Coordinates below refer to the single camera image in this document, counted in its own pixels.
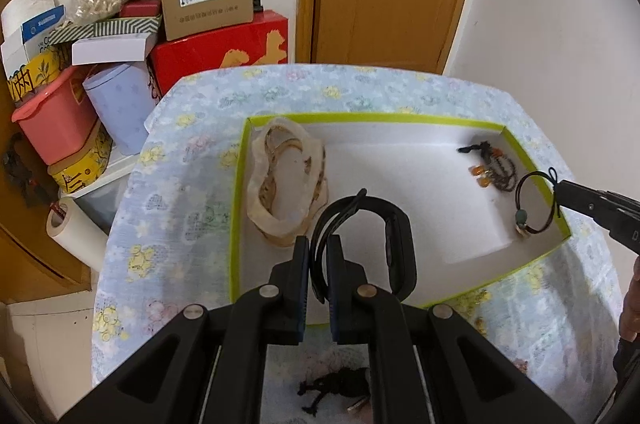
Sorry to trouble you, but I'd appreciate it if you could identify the yellow tin with black print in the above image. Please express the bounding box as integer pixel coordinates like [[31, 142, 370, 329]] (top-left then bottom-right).
[[48, 123, 114, 195], [7, 46, 72, 105]]

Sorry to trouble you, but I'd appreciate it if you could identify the black smart band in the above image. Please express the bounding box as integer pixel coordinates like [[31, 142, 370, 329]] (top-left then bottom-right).
[[309, 189, 417, 305]]

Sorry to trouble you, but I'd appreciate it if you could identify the dark hanging ornament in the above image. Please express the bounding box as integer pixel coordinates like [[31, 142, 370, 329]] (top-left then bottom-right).
[[2, 134, 52, 208]]

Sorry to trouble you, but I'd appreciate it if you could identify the lavender plastic bin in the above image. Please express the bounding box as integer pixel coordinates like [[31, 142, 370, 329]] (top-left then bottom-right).
[[82, 64, 161, 156]]

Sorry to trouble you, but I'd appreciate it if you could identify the amber bead bracelet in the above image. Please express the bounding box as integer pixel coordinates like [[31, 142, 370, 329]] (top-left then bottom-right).
[[457, 143, 518, 193]]

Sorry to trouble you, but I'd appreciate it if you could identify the small red box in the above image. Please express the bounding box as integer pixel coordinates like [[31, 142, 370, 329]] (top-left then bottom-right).
[[120, 0, 162, 18]]

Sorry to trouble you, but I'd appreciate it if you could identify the floral tablecloth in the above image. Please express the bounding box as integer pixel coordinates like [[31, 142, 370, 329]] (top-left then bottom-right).
[[91, 64, 624, 424]]

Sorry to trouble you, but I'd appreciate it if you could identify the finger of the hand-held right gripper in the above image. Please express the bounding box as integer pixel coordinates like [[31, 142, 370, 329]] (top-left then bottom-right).
[[554, 180, 640, 231]]

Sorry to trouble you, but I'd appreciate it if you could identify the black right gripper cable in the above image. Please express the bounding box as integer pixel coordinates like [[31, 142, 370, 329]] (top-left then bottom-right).
[[592, 338, 640, 424]]

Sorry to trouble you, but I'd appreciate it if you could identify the white and blue carton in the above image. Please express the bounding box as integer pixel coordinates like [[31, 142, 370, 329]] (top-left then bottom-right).
[[0, 5, 67, 69]]

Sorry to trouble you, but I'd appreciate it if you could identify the black braided cord bracelet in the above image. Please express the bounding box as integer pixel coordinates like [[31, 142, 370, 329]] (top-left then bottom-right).
[[298, 366, 372, 416]]

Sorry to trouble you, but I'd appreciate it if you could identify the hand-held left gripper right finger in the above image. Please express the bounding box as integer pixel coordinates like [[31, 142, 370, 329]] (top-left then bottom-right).
[[326, 234, 576, 424]]

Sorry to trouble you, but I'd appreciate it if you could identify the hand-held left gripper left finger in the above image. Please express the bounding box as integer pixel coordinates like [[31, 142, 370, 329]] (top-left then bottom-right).
[[60, 235, 312, 424]]

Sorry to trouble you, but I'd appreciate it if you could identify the person's right hand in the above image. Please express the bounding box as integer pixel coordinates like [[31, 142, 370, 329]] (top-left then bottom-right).
[[618, 254, 640, 350]]

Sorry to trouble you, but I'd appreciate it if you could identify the black cord bracelet with shell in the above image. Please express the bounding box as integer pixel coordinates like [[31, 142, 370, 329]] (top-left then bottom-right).
[[514, 168, 563, 241]]

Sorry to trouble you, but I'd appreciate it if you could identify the white flat box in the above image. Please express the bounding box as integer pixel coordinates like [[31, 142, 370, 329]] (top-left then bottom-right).
[[71, 31, 159, 67]]

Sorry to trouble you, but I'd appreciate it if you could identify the large red gift box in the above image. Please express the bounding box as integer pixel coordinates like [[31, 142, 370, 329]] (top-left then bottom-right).
[[149, 10, 290, 98]]

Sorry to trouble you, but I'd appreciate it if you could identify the white paper roll with core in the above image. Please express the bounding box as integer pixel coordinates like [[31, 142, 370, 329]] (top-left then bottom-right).
[[46, 196, 109, 273]]

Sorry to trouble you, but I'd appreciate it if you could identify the white storage box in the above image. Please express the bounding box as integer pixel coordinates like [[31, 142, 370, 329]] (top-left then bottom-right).
[[75, 151, 142, 235]]

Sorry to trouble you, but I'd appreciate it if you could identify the white box with green rim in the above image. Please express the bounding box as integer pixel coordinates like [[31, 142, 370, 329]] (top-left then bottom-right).
[[229, 114, 572, 327]]

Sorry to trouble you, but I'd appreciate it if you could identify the green striped flat box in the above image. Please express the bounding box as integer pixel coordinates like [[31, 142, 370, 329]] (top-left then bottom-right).
[[47, 14, 164, 43]]

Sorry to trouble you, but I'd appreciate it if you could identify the pink plastic bin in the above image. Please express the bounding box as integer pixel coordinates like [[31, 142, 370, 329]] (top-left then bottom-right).
[[11, 66, 99, 166]]

